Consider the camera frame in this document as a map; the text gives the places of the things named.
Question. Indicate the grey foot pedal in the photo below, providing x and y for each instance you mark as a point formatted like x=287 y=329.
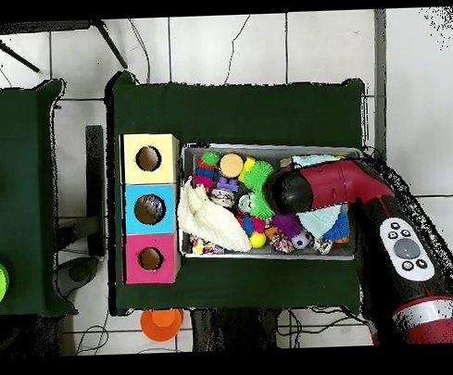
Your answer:
x=79 y=272

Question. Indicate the green spiky ball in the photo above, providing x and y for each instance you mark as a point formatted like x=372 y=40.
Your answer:
x=257 y=173
x=260 y=208

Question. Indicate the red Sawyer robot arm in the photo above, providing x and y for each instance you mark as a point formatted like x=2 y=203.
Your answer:
x=334 y=183

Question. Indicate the cream waffle cloth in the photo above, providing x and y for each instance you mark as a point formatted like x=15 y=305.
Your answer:
x=212 y=217

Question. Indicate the clear crinkly plastic packet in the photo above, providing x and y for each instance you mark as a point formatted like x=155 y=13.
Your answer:
x=153 y=208

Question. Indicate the colourful candy packet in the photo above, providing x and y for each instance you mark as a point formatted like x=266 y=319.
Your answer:
x=204 y=247

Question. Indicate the mint green cloth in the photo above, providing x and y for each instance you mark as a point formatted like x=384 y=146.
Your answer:
x=318 y=219

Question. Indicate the black tripod stand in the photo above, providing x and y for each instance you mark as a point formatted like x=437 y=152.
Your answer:
x=110 y=43

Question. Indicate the orange plastic bucket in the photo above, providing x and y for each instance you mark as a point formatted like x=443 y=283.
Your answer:
x=160 y=323

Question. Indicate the dark green table cloth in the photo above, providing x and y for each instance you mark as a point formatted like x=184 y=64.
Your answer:
x=227 y=113
x=18 y=183

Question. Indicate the shallow mesh bin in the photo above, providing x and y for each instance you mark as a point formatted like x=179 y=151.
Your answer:
x=269 y=152

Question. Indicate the wooden box with three holes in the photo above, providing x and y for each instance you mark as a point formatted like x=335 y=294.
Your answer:
x=138 y=216

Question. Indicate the blue spiky ball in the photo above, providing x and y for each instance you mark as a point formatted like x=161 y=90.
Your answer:
x=339 y=230

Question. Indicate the purple spiky ball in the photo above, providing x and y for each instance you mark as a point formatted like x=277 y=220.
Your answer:
x=286 y=223

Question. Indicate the multicolour spiky caterpillar toy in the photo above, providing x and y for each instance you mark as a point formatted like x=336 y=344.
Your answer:
x=210 y=158

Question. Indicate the purple wooden block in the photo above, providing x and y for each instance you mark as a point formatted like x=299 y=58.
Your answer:
x=227 y=184

